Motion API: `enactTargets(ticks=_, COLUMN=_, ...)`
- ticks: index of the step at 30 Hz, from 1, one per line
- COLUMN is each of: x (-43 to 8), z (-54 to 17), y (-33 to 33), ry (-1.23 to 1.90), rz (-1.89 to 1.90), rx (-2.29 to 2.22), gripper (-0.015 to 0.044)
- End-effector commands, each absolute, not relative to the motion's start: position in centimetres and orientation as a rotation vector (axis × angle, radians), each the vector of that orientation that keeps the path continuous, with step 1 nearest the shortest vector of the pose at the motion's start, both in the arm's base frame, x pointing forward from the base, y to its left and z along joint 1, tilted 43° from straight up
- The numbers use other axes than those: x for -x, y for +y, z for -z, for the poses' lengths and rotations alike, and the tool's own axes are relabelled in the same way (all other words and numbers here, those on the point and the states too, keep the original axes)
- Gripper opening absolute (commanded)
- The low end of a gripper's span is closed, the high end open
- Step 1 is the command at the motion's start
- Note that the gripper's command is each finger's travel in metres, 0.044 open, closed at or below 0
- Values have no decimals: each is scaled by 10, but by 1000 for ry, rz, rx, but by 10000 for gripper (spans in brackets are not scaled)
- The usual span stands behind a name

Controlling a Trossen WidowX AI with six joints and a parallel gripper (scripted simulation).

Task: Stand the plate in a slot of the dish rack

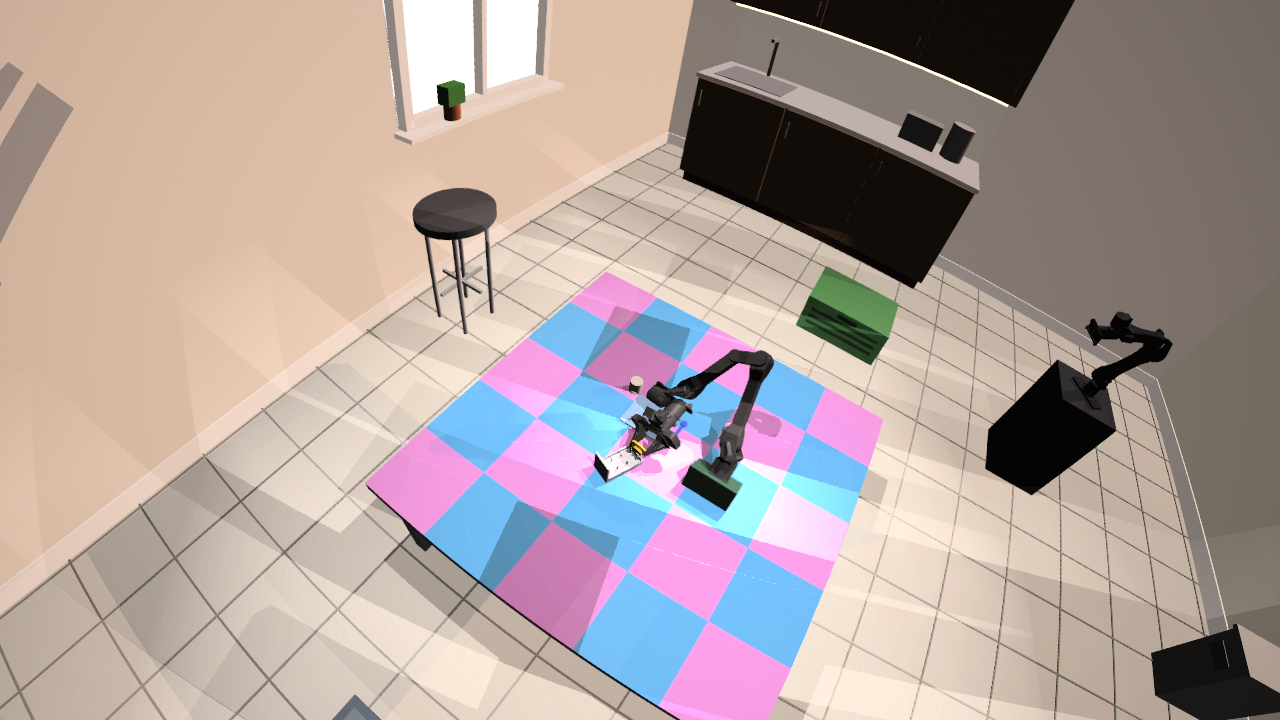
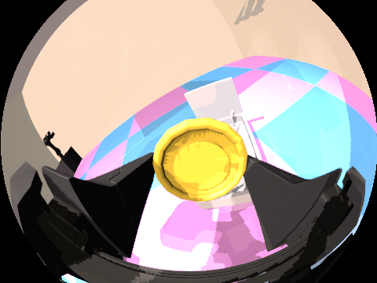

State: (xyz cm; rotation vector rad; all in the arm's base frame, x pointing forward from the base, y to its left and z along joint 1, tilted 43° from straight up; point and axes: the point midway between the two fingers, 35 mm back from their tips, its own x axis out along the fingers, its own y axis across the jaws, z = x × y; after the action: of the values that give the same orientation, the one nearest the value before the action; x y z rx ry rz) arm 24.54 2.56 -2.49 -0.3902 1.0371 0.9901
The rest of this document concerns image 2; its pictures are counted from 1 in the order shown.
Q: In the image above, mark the yellow round plate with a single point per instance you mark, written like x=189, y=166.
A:
x=200, y=159

